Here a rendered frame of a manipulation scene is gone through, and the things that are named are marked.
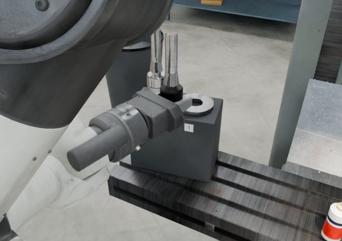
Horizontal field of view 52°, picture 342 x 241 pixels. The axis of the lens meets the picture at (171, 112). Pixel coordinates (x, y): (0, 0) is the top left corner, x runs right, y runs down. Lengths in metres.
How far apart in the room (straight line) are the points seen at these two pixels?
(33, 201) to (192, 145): 0.48
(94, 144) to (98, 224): 1.51
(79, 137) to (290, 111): 0.79
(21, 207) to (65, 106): 0.24
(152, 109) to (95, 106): 2.32
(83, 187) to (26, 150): 0.29
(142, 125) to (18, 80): 0.42
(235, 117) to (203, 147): 1.96
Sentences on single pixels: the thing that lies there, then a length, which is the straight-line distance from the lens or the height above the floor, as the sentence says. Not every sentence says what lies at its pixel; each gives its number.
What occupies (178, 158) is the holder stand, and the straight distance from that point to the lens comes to 0.90.
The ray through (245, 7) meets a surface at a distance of 4.68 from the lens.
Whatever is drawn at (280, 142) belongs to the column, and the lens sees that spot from 1.27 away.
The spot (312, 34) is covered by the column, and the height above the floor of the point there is 1.20.
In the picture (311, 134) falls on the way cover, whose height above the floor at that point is 0.92.
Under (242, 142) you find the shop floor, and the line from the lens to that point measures 2.55.
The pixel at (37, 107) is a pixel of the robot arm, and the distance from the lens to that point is 0.23.
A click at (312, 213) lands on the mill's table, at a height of 0.89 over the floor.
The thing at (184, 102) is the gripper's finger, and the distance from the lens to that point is 0.70.
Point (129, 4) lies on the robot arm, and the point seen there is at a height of 1.50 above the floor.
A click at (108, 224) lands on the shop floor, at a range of 2.02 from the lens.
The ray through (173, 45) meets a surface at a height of 1.31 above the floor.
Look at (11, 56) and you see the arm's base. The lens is 0.17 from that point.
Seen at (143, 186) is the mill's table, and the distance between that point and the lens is 0.92.
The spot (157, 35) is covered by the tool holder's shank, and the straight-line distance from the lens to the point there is 0.80.
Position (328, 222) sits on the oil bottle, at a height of 0.95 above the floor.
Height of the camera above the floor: 1.56
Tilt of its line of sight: 34 degrees down
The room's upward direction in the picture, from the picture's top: straight up
